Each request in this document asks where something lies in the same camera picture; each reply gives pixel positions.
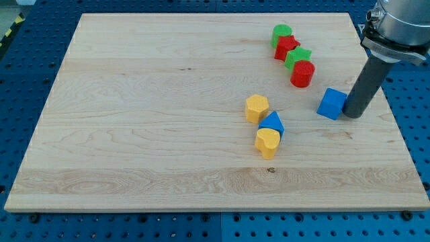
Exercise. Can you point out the green star block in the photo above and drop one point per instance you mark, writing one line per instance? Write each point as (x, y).
(295, 55)

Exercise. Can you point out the blue cube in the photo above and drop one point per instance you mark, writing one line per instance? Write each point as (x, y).
(332, 103)

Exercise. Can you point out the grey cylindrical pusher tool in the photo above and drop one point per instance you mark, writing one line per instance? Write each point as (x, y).
(367, 84)

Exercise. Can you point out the green cylinder block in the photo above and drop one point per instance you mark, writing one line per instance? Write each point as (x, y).
(279, 31)

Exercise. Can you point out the red star block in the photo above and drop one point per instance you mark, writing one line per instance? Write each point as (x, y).
(284, 45)

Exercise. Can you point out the red cylinder block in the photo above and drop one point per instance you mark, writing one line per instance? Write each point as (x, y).
(303, 71)

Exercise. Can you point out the yellow heart block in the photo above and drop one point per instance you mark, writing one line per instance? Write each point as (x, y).
(267, 141)

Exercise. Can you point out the yellow hexagon block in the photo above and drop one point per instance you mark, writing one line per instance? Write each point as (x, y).
(256, 108)

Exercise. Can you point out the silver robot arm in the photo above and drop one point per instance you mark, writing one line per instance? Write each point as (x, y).
(398, 30)

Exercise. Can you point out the blue triangle block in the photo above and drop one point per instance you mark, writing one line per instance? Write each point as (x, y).
(273, 121)

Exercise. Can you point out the wooden board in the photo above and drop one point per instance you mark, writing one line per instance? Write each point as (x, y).
(147, 114)

